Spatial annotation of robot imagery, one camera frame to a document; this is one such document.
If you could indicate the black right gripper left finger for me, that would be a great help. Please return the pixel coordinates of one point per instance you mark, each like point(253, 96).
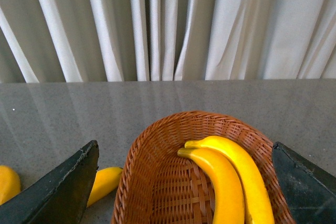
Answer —
point(61, 195)

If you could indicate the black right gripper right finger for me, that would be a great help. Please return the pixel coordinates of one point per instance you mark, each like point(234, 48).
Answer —
point(309, 190)

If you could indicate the yellow curved banana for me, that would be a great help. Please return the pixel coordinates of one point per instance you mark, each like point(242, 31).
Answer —
point(106, 181)

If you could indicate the yellow banana brown tip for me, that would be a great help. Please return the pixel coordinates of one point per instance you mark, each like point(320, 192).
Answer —
point(10, 184)

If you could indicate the yellow banana in basket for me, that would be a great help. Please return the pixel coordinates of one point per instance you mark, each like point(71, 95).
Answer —
point(229, 197)
point(257, 203)

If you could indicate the right brown wicker basket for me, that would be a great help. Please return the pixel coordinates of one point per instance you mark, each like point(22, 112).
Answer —
point(157, 186)

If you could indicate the white pleated curtain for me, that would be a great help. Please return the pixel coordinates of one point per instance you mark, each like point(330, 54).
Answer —
point(164, 40)

